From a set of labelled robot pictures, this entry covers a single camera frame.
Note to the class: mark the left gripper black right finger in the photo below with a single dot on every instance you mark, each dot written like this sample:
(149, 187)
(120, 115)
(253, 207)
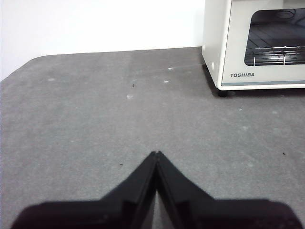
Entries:
(214, 214)

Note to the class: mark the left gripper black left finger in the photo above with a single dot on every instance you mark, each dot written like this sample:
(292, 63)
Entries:
(107, 214)

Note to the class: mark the cream Toshiba toaster oven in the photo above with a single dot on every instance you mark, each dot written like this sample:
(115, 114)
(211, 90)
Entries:
(212, 35)

